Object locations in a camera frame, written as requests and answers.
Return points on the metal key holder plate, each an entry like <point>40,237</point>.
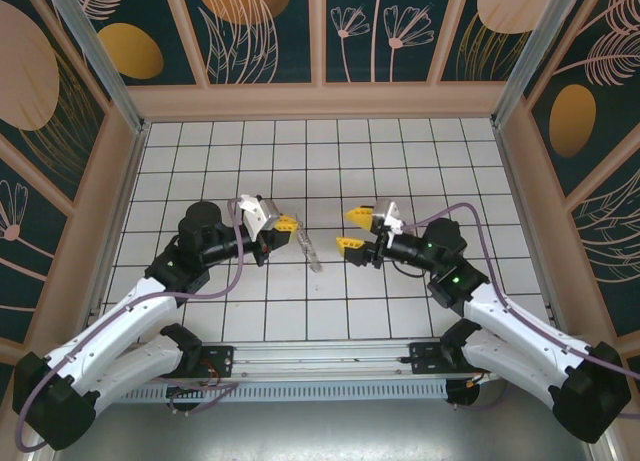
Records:
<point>309,246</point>

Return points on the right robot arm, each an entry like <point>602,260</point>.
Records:
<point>525,326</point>

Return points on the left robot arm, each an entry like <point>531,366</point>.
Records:
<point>100,341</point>

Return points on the grey metal sheet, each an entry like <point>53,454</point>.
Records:
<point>320,431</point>

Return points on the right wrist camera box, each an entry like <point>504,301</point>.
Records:
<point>386,212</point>

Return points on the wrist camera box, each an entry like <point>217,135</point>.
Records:
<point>386,212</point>
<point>260,213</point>

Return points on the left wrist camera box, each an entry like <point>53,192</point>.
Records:
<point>260,213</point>

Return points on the aluminium mounting rail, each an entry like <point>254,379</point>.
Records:
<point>320,356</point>

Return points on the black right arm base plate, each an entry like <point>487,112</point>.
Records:
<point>425,356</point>

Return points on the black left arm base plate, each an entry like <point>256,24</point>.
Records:
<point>220,358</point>

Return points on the aluminium corner post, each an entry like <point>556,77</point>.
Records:
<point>537,56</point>
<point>98,56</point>

